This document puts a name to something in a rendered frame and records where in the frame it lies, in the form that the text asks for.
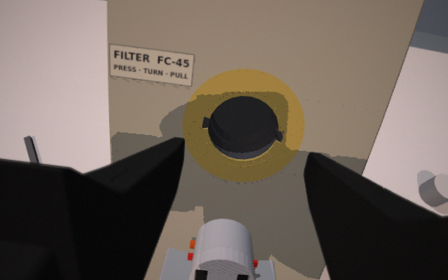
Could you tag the grey flat bar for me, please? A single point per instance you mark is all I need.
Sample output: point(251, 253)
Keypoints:
point(32, 153)

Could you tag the beige rectangular block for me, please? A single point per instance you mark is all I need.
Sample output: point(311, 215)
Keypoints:
point(253, 86)

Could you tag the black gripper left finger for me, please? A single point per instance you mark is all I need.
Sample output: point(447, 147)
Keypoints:
point(101, 225)

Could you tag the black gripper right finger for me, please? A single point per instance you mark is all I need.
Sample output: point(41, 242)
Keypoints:
point(368, 232)

